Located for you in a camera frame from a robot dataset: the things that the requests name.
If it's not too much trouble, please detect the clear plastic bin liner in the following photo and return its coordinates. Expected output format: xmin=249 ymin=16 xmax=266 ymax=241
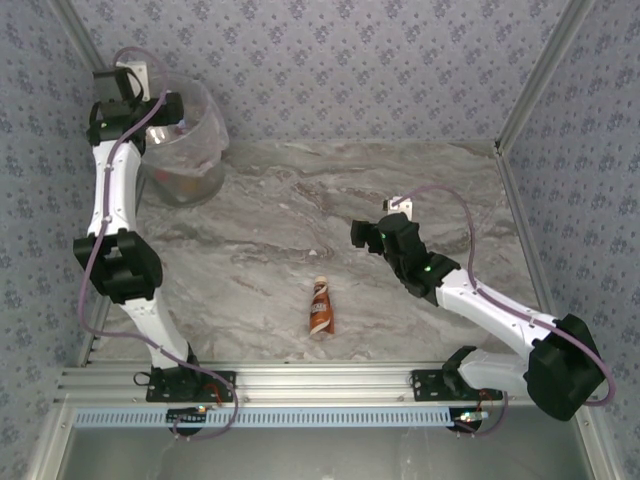
xmin=144 ymin=79 xmax=230 ymax=179

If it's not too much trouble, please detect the grey waste bin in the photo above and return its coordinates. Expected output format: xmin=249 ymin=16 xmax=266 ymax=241
xmin=142 ymin=79 xmax=230 ymax=207

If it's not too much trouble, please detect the brown chocolate drink bottle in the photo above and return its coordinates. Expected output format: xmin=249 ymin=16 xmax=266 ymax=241
xmin=308 ymin=274 xmax=336 ymax=342

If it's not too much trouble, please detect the small black circuit board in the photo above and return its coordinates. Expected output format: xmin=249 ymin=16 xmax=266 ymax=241
xmin=449 ymin=407 xmax=490 ymax=427
xmin=166 ymin=406 xmax=209 ymax=424

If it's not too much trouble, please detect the grey metal lower panel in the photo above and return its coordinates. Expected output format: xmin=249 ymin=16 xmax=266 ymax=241
xmin=27 ymin=403 xmax=617 ymax=480

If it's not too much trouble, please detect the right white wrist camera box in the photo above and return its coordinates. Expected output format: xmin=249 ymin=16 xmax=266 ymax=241
xmin=383 ymin=196 xmax=415 ymax=221

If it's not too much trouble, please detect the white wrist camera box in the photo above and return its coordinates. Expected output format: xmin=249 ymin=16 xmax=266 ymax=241
xmin=383 ymin=196 xmax=415 ymax=221
xmin=114 ymin=59 xmax=152 ymax=100

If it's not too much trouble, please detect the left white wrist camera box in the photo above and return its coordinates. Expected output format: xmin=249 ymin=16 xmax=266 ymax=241
xmin=114 ymin=59 xmax=152 ymax=100

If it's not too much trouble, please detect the aluminium corner post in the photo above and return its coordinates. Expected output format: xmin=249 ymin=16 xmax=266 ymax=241
xmin=49 ymin=0 xmax=114 ymax=76
xmin=492 ymin=0 xmax=597 ymax=154

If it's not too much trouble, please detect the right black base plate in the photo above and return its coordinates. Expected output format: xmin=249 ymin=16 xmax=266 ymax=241
xmin=410 ymin=369 xmax=504 ymax=403

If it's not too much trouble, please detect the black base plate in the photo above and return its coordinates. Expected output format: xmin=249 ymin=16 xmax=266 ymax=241
xmin=145 ymin=370 xmax=237 ymax=403
xmin=410 ymin=369 xmax=504 ymax=403

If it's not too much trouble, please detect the aluminium mounting rail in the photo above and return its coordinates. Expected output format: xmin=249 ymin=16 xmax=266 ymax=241
xmin=53 ymin=363 xmax=600 ymax=404

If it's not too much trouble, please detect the slotted pale cable duct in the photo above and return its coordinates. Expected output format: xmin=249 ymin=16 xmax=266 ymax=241
xmin=73 ymin=406 xmax=490 ymax=430

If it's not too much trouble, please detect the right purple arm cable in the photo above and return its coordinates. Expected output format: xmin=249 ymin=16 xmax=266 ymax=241
xmin=392 ymin=184 xmax=616 ymax=440

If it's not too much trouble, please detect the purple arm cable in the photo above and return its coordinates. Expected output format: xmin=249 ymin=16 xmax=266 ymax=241
xmin=392 ymin=184 xmax=616 ymax=440
xmin=79 ymin=46 xmax=243 ymax=442

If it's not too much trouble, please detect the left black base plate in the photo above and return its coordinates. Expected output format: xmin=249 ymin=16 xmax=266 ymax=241
xmin=145 ymin=370 xmax=237 ymax=403

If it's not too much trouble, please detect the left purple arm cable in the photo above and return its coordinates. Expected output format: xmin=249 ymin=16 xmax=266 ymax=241
xmin=79 ymin=46 xmax=243 ymax=442

